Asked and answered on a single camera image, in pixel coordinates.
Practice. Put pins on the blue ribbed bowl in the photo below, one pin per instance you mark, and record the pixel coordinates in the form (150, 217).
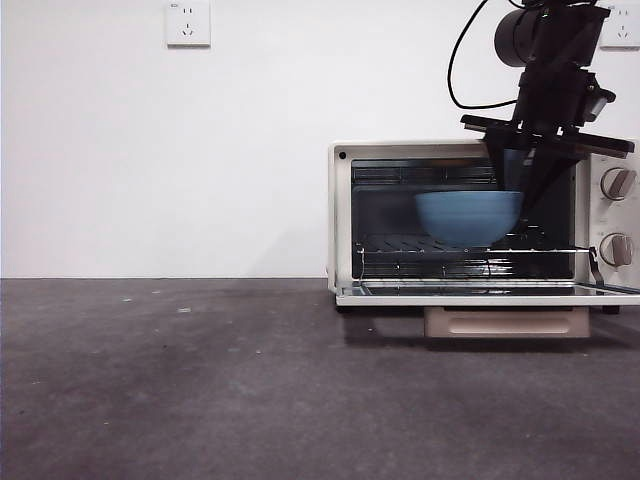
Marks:
(465, 220)

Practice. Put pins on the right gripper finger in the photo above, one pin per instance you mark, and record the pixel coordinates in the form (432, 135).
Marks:
(547, 170)
(497, 160)

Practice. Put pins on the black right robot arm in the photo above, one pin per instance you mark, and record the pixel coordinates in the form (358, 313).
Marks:
(520, 35)

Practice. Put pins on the white wall socket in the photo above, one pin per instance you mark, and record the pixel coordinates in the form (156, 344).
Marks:
(625, 30)
(188, 25)

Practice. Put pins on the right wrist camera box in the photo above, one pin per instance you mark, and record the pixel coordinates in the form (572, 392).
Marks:
(600, 102)

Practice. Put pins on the cream Toshiba toaster oven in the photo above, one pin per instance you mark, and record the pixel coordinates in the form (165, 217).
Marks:
(340, 225)

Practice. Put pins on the beige oven knob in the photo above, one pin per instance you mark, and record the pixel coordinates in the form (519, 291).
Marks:
(617, 184)
(617, 249)

